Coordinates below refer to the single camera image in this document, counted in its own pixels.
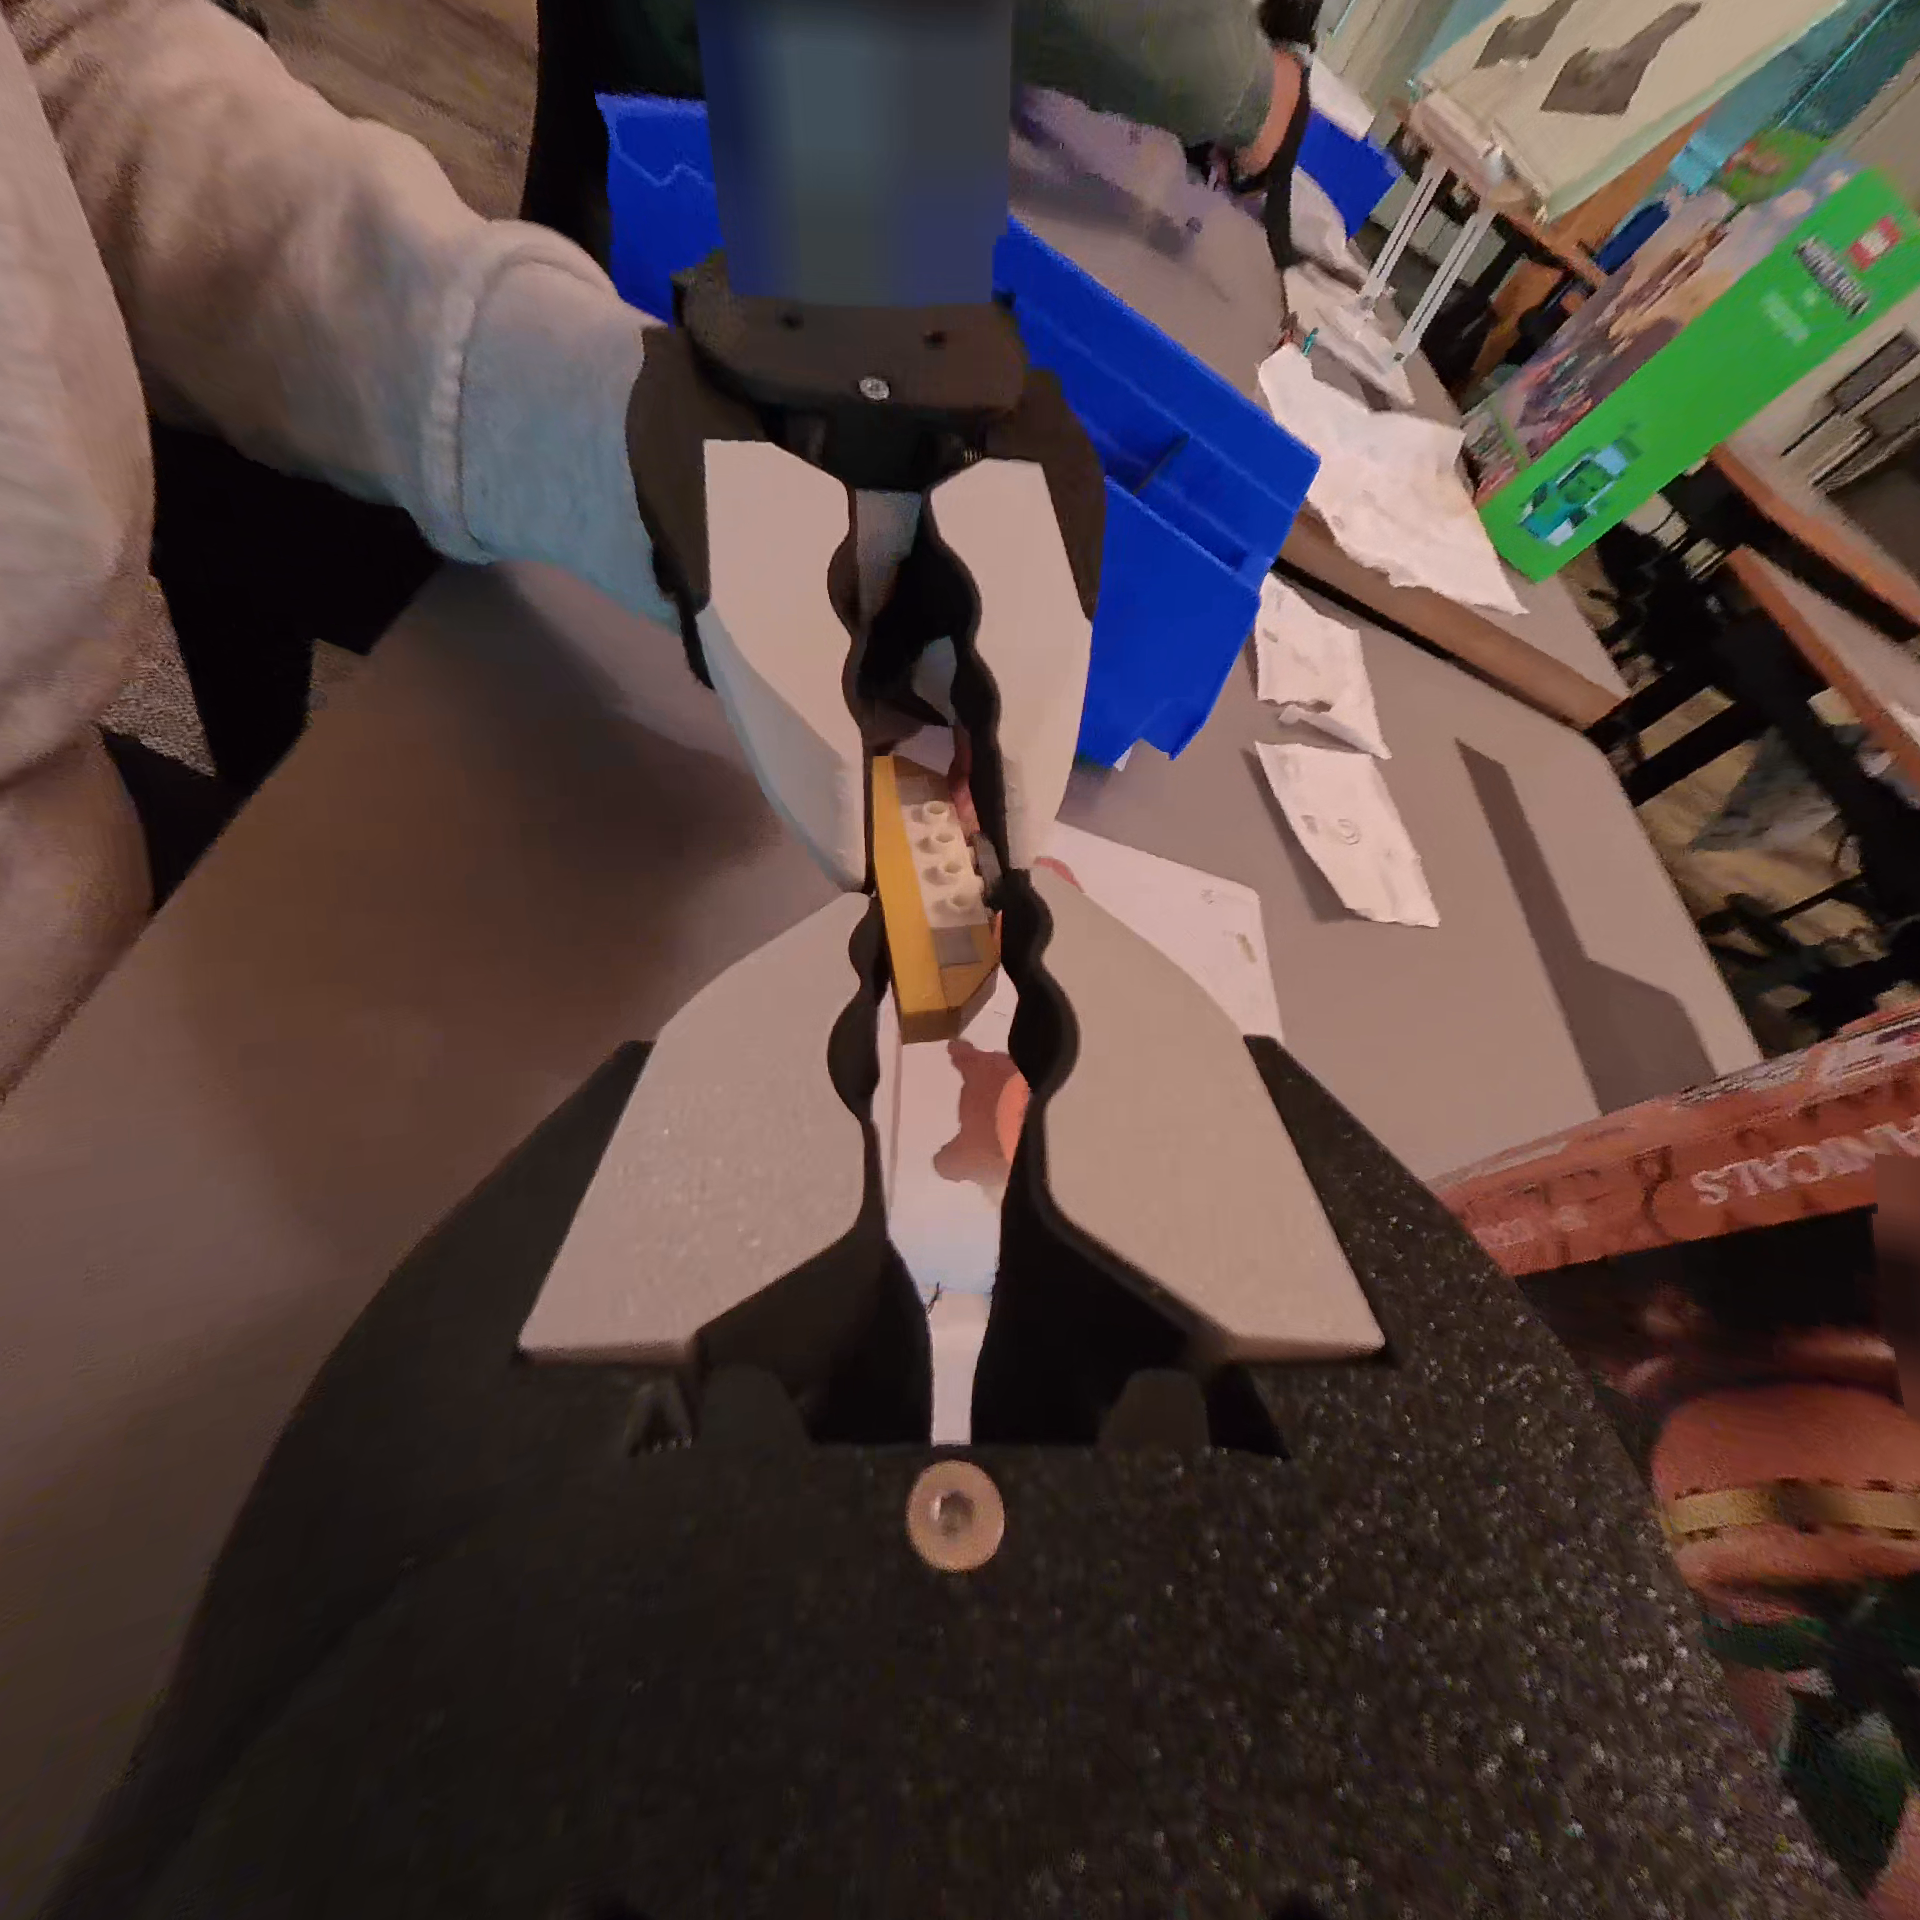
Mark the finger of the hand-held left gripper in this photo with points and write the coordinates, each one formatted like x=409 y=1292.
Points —
x=781 y=630
x=1027 y=630

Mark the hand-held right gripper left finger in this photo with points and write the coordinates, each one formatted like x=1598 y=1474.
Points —
x=707 y=1201

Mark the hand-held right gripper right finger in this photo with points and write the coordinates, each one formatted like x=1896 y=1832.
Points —
x=1200 y=1201

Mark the white yellow brick strip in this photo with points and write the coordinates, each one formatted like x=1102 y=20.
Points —
x=931 y=900

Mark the blue plastic bin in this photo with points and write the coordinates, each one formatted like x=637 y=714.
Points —
x=1188 y=510
x=1344 y=174

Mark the white instruction booklet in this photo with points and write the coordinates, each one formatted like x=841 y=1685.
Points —
x=1200 y=931

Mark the black flower print box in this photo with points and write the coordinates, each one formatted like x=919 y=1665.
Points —
x=1773 y=1411

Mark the green cardboard box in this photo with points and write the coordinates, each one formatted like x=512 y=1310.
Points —
x=1710 y=362

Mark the white printed board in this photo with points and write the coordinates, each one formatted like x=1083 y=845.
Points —
x=1622 y=45

